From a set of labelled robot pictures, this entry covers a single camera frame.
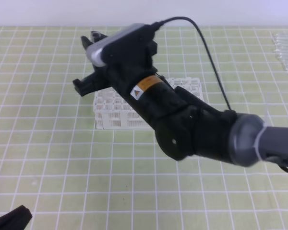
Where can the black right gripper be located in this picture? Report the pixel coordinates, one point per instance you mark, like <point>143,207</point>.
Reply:
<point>184,125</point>

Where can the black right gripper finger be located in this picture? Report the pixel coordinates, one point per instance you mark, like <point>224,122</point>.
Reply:
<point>86,42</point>

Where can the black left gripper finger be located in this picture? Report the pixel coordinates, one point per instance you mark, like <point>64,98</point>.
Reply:
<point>17,219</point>

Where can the clear glass test tube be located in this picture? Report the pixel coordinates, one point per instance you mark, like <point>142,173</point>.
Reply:
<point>96,36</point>

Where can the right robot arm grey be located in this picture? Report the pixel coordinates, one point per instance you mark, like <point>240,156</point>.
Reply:
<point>250,139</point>

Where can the white plastic test tube rack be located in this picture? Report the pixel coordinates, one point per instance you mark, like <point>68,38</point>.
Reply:
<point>113,112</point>

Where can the green grid tablecloth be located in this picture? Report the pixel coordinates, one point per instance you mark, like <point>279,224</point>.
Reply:
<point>73,176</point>

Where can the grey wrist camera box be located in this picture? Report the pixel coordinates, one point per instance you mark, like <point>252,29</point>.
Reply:
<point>120,44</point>

